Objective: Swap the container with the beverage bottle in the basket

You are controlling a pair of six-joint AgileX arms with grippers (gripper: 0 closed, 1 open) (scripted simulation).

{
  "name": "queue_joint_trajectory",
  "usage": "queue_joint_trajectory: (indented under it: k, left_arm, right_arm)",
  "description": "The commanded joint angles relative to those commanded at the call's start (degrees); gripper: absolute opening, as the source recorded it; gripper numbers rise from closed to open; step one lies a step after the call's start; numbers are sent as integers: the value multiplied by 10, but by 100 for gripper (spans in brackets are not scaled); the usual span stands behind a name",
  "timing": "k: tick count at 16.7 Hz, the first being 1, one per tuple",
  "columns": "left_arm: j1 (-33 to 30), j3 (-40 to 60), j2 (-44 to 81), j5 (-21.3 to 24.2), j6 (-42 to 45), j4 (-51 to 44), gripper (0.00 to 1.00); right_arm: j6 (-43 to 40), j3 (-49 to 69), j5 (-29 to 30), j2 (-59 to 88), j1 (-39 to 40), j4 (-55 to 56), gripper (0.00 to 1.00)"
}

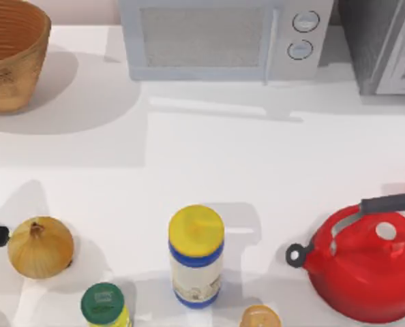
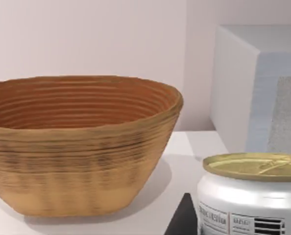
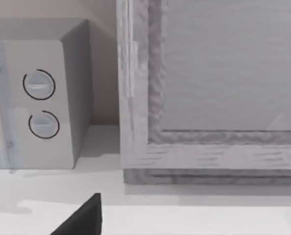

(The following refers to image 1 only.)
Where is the yellow-lidded white jar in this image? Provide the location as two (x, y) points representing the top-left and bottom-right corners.
(168, 204), (226, 309)

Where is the pale microwave oven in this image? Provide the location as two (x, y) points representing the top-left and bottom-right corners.
(116, 0), (334, 82)

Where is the microwave knob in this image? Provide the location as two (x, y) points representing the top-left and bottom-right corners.
(292, 10), (321, 33)
(286, 38), (315, 61)

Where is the orange-lidded jar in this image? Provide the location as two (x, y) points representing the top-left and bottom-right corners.
(239, 304), (282, 327)

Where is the green-lidded yellow bottle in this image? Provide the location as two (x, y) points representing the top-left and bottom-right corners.
(80, 282), (132, 327)

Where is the yellow onion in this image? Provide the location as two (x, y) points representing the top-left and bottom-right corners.
(7, 216), (75, 280)

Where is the red kettle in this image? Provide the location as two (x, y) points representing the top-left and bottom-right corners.
(285, 192), (405, 324)

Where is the grey cabinet with dark inside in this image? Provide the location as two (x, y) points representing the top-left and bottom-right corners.
(337, 0), (405, 96)

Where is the brown woven basket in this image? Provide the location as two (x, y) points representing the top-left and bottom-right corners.
(0, 0), (53, 116)

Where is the microwave door handle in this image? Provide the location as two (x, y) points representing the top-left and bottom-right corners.
(264, 7), (279, 86)

